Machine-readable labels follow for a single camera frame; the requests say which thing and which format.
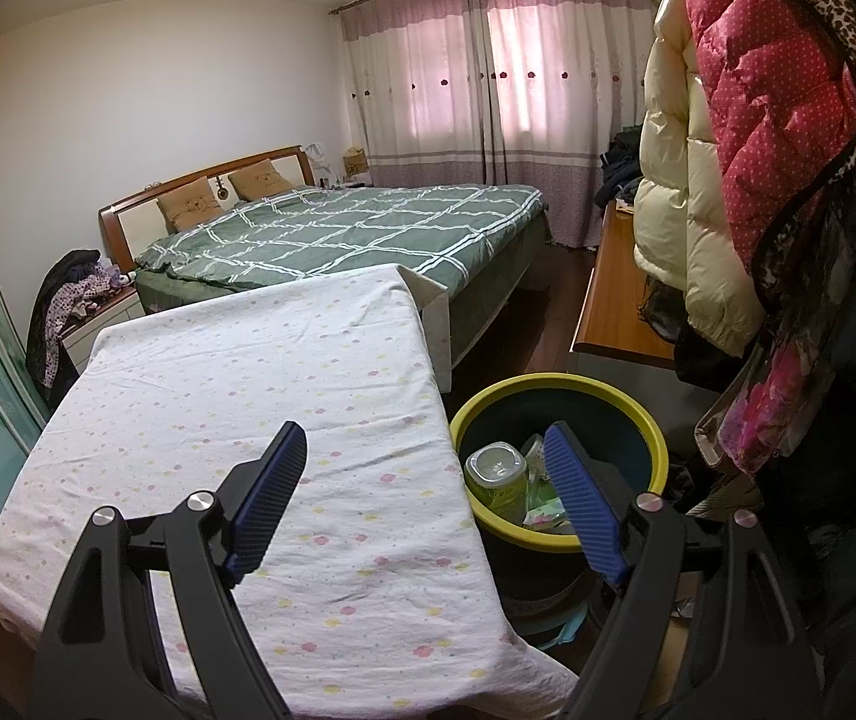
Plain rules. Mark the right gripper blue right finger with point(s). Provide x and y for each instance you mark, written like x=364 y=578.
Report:
x=593 y=494

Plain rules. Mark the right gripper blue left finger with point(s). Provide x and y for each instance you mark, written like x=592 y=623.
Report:
x=255 y=497

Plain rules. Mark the green wet wipes pack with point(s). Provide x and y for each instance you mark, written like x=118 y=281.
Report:
x=544 y=511

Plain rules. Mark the green white drink bottle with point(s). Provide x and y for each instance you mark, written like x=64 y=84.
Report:
x=497 y=476

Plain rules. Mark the yellow rimmed trash bin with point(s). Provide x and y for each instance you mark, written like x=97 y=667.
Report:
x=602 y=447

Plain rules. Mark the white dotted table cloth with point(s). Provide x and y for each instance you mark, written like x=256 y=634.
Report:
x=375 y=598

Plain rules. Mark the floral pink garment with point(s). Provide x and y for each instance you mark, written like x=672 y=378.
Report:
x=750 y=422

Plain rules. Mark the wooden low cabinet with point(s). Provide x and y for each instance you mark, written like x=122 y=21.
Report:
x=610 y=324

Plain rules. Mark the white nightstand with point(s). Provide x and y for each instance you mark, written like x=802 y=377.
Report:
x=79 y=336

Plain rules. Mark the cream puffer jacket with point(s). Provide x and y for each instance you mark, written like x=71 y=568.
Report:
x=681 y=235

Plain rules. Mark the green plaid bed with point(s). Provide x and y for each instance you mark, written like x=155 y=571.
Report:
x=477 y=241

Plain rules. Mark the clothes pile on nightstand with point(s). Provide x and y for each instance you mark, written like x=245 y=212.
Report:
x=75 y=287

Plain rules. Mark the wooden headboard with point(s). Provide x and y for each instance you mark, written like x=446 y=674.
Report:
x=129 y=226

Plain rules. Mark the left brown pillow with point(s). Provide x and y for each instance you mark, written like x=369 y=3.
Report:
x=189 y=205

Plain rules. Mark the brown pillow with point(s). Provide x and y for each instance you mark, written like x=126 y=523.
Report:
x=189 y=205
x=258 y=181

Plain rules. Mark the right brown pillow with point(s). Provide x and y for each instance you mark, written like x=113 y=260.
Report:
x=258 y=181

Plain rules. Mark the dark clothes pile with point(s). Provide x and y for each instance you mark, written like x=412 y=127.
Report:
x=621 y=169

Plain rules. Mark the pink white curtain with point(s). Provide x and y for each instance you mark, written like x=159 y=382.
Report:
x=497 y=92

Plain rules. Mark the red dotted quilted jacket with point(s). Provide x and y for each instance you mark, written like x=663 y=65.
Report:
x=780 y=80

